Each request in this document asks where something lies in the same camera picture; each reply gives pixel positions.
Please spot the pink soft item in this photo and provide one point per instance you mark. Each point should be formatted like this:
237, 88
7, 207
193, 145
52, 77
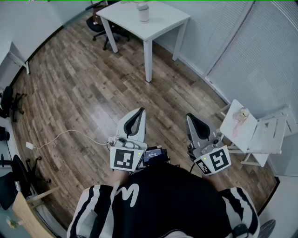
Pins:
241, 116

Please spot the black chest device with screen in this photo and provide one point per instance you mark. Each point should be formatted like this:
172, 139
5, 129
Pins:
153, 155

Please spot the black cylinder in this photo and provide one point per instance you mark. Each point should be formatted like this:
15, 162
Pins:
3, 134

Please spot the black harness buckle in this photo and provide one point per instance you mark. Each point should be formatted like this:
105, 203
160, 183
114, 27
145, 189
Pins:
241, 230

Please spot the light wooden table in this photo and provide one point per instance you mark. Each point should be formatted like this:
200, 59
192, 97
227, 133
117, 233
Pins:
23, 213

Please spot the brown bag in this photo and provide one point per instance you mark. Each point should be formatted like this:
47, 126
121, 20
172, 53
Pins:
96, 16

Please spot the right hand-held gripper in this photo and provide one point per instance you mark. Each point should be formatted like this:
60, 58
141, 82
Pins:
217, 160

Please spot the black office chair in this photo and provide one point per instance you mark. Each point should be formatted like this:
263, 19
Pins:
94, 26
19, 169
7, 100

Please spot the person's left forearm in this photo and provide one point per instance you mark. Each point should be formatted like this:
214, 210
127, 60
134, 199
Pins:
118, 177

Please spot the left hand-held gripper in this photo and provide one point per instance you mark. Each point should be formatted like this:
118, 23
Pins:
122, 159

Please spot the white square table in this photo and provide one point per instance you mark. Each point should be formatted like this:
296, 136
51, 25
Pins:
153, 25

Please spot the white window blinds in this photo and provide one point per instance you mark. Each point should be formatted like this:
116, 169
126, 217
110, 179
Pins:
256, 46

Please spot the white folding chair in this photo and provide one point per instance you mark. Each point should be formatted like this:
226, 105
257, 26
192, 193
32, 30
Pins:
239, 130

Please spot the clear plastic bag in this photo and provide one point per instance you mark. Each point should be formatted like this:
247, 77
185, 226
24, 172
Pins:
17, 186

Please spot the person's black white striped shirt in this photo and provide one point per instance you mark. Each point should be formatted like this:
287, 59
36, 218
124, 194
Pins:
167, 200

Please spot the person's right forearm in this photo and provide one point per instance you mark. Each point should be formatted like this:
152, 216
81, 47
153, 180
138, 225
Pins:
213, 182

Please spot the small green plant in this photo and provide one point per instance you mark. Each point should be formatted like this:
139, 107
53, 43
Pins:
12, 222

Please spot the white desk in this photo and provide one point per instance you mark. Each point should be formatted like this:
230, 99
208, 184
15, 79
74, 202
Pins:
14, 58

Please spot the white lidded cup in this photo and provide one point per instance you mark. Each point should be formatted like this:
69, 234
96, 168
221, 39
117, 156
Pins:
144, 16

